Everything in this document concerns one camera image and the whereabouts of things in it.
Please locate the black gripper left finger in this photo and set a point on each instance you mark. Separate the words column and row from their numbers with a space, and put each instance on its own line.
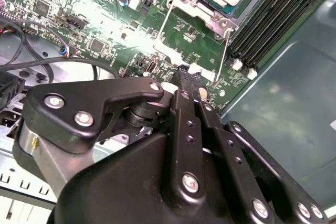
column 78, row 98

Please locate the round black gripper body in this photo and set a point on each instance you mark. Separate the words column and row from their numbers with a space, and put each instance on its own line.
column 118, row 187

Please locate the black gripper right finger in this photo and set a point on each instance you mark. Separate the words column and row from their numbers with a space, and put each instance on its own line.
column 223, row 153

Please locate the metal socket cover frame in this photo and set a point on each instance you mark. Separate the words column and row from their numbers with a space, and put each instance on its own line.
column 169, row 53

